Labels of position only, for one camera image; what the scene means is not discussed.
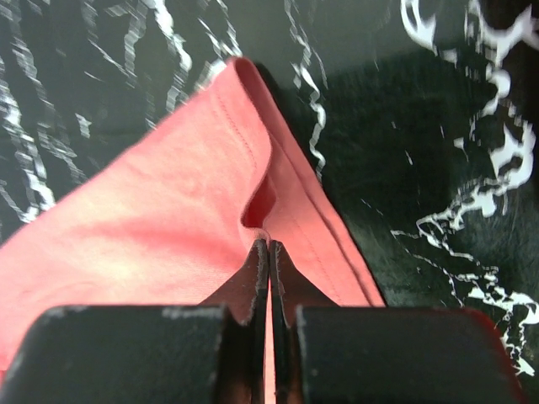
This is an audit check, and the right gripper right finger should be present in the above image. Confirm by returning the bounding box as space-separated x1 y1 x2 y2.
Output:
269 242 526 403

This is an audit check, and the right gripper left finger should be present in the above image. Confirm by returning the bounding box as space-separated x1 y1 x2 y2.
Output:
1 240 269 403

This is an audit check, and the pink t shirt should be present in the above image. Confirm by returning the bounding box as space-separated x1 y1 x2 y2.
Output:
1 58 383 403

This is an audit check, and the black marble pattern mat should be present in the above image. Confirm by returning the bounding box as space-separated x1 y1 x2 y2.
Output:
1 1 538 402

